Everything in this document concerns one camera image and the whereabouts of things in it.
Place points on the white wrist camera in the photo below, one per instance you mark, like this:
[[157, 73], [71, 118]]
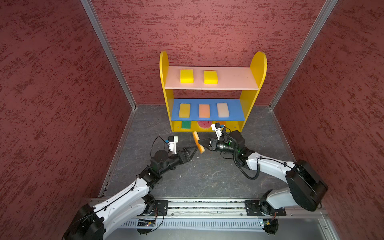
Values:
[[172, 144], [217, 128]]

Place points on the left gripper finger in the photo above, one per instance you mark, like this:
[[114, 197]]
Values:
[[190, 150], [190, 156]]

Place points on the dark yellow sponge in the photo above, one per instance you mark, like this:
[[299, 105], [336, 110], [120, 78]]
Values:
[[184, 110]]

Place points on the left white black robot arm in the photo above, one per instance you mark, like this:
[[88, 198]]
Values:
[[99, 221]]

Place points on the right circuit board with wires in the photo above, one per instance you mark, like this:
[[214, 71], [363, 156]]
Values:
[[271, 226]]

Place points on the pale pink sponge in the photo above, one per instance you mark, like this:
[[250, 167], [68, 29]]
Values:
[[223, 110]]

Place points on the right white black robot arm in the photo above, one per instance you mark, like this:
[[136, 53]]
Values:
[[305, 189]]

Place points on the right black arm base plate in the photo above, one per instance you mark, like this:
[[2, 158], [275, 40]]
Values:
[[254, 209]]

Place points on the salmon pink sponge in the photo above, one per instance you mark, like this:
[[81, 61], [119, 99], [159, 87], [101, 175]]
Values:
[[204, 111]]

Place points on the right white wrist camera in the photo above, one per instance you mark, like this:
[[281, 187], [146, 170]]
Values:
[[217, 128]]

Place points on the bright yellow sponge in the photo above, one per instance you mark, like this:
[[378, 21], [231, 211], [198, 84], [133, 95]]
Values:
[[210, 77], [187, 76]]

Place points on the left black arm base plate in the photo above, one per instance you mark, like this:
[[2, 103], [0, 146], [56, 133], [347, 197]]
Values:
[[157, 207]]

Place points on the tan yellow sponge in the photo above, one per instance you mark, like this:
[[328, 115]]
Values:
[[197, 139]]

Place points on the aluminium corner post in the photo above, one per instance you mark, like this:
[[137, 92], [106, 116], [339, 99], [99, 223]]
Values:
[[97, 26], [316, 28]]

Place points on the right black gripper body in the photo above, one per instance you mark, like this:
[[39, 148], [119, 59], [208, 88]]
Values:
[[221, 146]]

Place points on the green yellow sponge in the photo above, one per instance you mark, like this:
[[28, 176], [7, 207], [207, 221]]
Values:
[[186, 125]]

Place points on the right aluminium corner post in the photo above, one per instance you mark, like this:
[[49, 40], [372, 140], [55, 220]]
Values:
[[316, 28]]

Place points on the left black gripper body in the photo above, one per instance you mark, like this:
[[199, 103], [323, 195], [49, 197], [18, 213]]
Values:
[[178, 159]]

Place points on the yellow shelf pink blue boards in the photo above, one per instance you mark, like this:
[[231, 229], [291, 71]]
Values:
[[198, 113]]

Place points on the left circuit board with wires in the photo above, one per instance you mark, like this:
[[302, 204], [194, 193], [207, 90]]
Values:
[[148, 226]]

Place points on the left aluminium corner post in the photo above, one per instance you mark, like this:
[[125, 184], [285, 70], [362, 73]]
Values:
[[97, 26]]

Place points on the smiley face sponge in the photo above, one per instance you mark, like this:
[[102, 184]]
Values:
[[204, 126]]

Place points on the circuit board with wires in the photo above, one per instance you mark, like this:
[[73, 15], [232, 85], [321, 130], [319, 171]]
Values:
[[271, 226], [148, 226]]

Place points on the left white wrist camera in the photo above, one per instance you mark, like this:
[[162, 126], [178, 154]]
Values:
[[172, 144]]

